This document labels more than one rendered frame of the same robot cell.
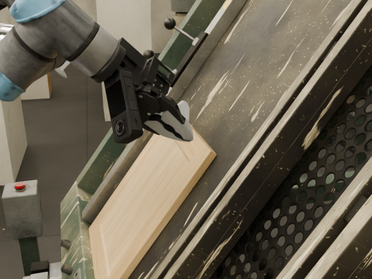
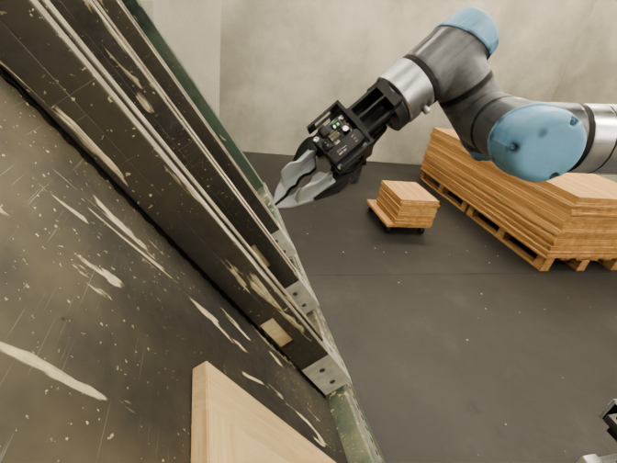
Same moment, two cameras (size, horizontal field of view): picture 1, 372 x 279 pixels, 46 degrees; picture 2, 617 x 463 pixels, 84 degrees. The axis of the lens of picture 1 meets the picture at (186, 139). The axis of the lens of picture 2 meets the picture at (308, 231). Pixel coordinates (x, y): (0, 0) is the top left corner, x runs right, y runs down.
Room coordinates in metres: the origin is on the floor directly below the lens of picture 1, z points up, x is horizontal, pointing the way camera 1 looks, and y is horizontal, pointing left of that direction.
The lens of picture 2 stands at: (1.20, 0.01, 1.60)
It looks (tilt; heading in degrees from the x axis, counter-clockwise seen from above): 29 degrees down; 176
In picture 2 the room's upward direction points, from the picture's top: 9 degrees clockwise
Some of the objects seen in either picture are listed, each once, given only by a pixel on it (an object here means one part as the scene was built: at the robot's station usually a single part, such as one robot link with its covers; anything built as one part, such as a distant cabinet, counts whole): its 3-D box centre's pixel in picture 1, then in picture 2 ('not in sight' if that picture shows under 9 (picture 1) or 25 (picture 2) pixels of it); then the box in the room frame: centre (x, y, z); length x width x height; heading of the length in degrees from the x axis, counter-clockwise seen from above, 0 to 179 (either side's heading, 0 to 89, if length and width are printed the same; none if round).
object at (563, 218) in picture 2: not in sight; (510, 186); (-2.82, 2.70, 0.39); 2.46 x 1.04 x 0.78; 12
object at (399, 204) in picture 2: not in sight; (399, 206); (-2.19, 1.19, 0.20); 0.61 x 0.51 x 0.40; 12
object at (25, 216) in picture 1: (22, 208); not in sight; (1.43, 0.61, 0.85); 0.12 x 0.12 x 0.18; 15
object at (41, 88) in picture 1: (26, 70); not in sight; (6.08, 2.24, 0.36); 0.58 x 0.45 x 0.72; 102
